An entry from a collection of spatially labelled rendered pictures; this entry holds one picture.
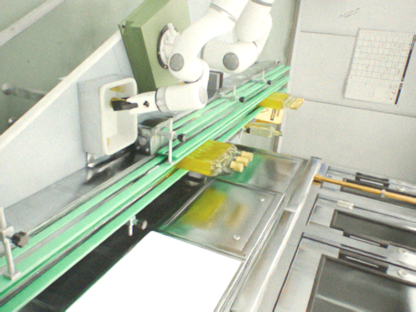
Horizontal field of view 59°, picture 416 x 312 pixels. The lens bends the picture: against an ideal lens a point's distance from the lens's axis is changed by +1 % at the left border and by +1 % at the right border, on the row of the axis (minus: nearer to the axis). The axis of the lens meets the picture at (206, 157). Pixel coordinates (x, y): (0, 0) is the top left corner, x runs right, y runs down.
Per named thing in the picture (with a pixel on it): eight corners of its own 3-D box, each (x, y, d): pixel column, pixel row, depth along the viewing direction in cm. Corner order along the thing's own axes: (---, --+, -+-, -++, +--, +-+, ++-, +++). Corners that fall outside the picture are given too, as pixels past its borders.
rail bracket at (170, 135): (150, 160, 131) (181, 168, 127) (150, 115, 124) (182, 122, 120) (155, 157, 134) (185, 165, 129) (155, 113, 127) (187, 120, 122)
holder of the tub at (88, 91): (83, 166, 120) (103, 171, 117) (77, 82, 109) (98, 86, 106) (117, 148, 134) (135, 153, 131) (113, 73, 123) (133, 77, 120)
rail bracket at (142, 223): (106, 230, 117) (141, 243, 112) (104, 212, 115) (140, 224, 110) (113, 224, 121) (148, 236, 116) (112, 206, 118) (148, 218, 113)
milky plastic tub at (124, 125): (83, 151, 117) (105, 158, 114) (77, 82, 108) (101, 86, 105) (117, 135, 132) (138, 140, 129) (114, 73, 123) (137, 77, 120)
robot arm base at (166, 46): (152, 38, 123) (193, 44, 118) (169, 13, 129) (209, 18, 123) (165, 72, 136) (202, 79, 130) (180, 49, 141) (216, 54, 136)
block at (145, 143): (134, 151, 133) (150, 156, 130) (133, 127, 129) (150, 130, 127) (139, 148, 136) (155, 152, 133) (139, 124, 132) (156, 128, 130)
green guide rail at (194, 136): (157, 153, 135) (176, 158, 132) (157, 151, 134) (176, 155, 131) (279, 75, 281) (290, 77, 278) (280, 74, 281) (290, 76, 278)
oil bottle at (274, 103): (251, 104, 232) (296, 112, 222) (252, 96, 230) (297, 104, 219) (254, 103, 237) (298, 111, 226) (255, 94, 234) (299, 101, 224)
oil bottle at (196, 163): (166, 165, 145) (216, 178, 137) (167, 152, 143) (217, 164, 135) (174, 160, 150) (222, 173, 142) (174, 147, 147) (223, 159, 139)
